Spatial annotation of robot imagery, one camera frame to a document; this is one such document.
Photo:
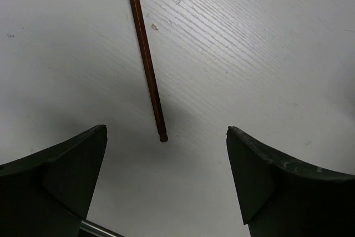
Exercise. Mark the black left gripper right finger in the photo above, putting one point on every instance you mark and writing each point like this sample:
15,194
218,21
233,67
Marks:
280,195

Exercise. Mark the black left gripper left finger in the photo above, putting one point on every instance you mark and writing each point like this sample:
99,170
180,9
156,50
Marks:
48,193

